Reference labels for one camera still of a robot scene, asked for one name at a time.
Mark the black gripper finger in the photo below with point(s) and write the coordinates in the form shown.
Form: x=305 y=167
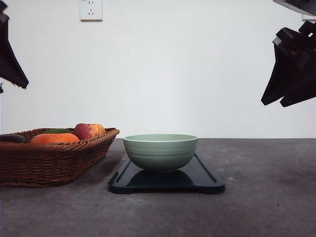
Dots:
x=10 y=66

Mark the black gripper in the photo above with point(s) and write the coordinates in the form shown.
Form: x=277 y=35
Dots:
x=293 y=76

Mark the light green bowl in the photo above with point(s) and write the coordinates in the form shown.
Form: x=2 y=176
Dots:
x=160 y=152

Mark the brown wicker basket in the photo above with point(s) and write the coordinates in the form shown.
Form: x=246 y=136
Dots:
x=54 y=157

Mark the dark purple eggplant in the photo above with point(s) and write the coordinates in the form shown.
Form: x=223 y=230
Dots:
x=12 y=138

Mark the dark green avocado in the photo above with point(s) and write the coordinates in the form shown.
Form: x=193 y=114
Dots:
x=57 y=131

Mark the orange tangerine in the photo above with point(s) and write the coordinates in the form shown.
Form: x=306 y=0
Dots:
x=48 y=138

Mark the red yellow apple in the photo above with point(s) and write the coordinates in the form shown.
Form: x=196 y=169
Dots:
x=89 y=130

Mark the dark rectangular tray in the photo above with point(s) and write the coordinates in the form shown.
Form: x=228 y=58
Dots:
x=195 y=176

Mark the white wall power socket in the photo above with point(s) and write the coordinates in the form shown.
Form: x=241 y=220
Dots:
x=90 y=11

